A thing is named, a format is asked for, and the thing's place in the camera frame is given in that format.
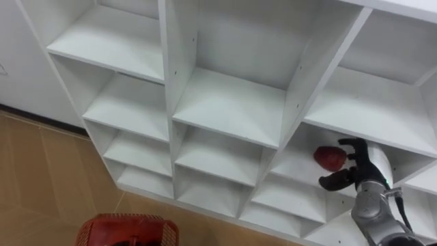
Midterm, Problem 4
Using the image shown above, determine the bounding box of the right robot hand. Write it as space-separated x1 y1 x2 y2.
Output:
318 137 395 193

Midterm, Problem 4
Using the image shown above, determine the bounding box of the red plastic basket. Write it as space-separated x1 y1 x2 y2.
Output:
74 213 180 246

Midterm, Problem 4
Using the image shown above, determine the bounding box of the red soft toy fruit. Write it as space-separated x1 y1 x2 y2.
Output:
313 146 348 173

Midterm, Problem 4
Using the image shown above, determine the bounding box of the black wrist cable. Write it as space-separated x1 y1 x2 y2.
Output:
383 186 414 234

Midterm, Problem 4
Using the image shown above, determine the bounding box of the white cubby shelf unit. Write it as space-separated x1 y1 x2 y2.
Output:
15 0 437 246

